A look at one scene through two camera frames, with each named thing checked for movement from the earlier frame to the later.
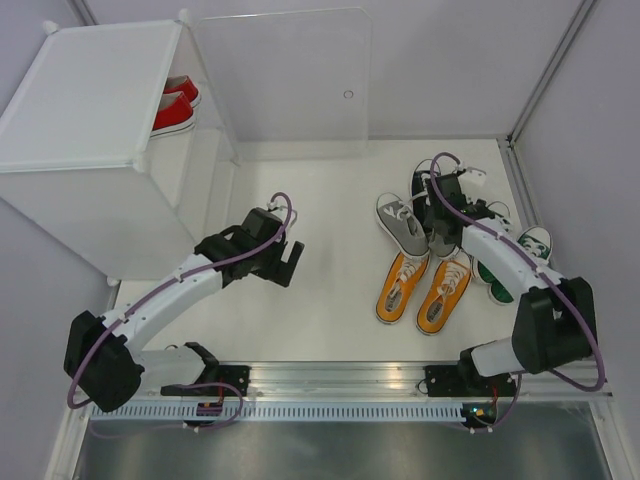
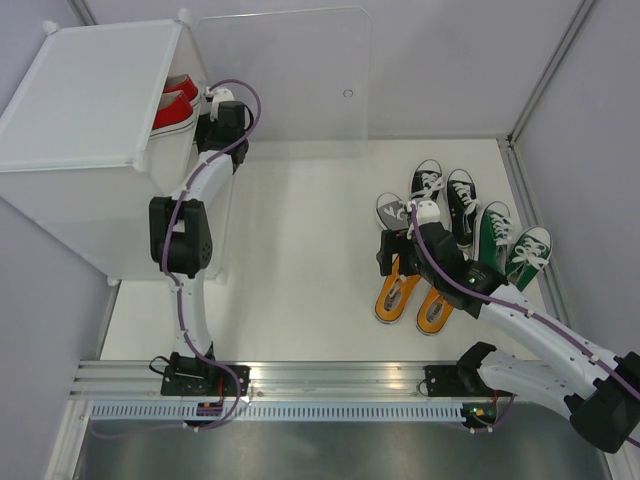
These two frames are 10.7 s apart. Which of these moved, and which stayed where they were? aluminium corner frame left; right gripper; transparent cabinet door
Moved: right gripper
Stayed: aluminium corner frame left; transparent cabinet door
